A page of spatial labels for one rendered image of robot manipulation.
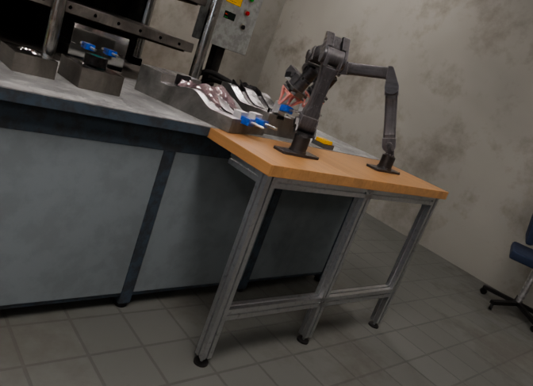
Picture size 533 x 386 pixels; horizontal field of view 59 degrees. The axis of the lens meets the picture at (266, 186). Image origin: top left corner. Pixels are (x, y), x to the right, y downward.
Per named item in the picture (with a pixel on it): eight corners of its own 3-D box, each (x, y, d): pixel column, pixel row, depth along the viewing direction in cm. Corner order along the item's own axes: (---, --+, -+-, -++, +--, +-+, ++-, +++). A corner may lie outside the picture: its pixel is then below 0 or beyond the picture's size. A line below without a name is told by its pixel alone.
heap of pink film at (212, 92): (240, 111, 196) (247, 93, 194) (216, 108, 180) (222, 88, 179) (194, 91, 207) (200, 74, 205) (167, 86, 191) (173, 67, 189)
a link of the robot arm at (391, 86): (334, 59, 216) (402, 66, 208) (337, 61, 224) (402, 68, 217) (330, 85, 218) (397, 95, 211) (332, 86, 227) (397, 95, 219)
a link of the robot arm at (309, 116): (294, 126, 183) (326, 44, 172) (309, 131, 184) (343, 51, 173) (296, 131, 178) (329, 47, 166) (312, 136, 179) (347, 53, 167)
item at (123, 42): (120, 74, 233) (129, 40, 229) (66, 60, 214) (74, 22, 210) (82, 52, 266) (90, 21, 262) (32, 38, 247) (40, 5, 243)
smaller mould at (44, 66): (54, 80, 154) (58, 62, 152) (11, 70, 145) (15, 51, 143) (38, 67, 165) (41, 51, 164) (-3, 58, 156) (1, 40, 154)
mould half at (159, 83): (262, 135, 196) (271, 110, 193) (228, 132, 173) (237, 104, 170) (175, 96, 217) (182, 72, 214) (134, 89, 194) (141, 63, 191)
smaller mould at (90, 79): (119, 97, 166) (124, 77, 164) (77, 87, 155) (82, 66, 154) (97, 82, 179) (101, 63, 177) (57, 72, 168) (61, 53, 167)
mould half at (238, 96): (302, 141, 218) (312, 113, 215) (262, 133, 200) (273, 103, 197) (238, 109, 251) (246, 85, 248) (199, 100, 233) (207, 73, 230)
